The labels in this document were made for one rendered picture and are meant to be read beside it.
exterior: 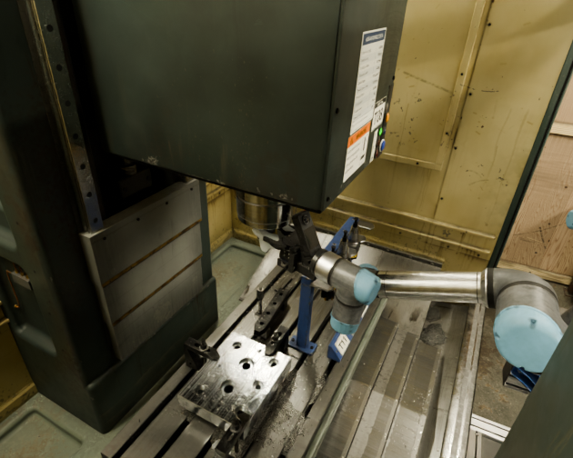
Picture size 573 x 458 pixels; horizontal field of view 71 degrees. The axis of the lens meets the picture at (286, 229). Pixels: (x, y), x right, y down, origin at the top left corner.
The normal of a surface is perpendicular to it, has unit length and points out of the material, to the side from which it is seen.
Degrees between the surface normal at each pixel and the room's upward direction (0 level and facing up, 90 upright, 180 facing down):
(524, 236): 90
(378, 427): 8
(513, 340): 85
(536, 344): 85
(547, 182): 90
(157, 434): 0
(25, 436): 0
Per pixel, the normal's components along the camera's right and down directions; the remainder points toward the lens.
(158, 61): -0.47, 0.44
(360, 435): -0.02, -0.79
